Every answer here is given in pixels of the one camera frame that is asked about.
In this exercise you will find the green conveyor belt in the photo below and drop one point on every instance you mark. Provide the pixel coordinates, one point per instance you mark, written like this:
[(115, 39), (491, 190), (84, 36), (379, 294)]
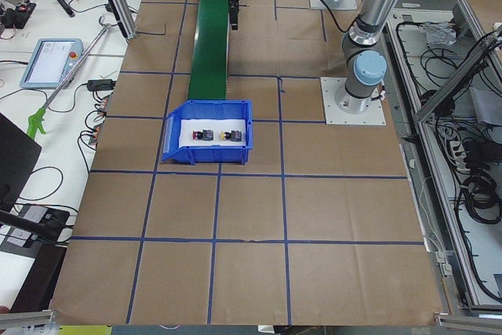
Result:
[(208, 79)]

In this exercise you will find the blue bin left side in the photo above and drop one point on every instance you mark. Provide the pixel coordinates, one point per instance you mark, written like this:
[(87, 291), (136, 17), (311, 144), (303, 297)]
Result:
[(208, 109)]

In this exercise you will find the red push button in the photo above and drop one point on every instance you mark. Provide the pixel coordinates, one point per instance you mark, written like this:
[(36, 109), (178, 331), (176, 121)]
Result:
[(203, 135)]

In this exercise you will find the white foam pad left bin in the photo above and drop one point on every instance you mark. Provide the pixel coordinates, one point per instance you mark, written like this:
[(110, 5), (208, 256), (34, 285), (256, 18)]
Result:
[(216, 125)]

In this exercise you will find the black power adapter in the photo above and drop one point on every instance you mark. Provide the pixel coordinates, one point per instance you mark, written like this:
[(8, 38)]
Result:
[(96, 85)]

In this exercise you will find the teach pendant tablet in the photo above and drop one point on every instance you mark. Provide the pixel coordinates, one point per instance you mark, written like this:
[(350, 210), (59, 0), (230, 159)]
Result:
[(50, 62)]

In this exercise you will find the black monitor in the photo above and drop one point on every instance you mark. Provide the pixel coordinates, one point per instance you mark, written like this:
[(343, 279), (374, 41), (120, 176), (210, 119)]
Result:
[(19, 155)]

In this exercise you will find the white power strip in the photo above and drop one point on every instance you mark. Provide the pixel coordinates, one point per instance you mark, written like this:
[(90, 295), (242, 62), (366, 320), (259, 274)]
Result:
[(455, 152)]

